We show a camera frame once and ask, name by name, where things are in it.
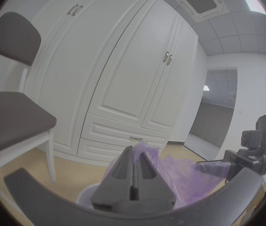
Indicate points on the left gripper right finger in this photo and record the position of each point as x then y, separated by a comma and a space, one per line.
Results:
154, 187

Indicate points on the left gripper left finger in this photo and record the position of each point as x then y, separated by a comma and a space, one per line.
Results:
117, 187

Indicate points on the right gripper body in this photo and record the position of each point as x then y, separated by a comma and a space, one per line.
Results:
246, 158

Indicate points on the purple plastic bag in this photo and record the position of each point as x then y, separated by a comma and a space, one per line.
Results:
182, 173

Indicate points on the white trash bin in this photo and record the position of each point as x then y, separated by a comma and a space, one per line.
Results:
87, 194

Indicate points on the grey curtain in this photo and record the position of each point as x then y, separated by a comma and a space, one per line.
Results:
213, 121

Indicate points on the white wardrobe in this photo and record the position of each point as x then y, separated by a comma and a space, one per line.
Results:
123, 67

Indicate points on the white chair with grey padding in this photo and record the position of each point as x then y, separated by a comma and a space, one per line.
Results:
10, 121

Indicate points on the white ceiling air vent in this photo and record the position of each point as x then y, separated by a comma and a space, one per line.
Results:
199, 1

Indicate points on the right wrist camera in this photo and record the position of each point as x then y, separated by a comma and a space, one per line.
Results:
249, 138

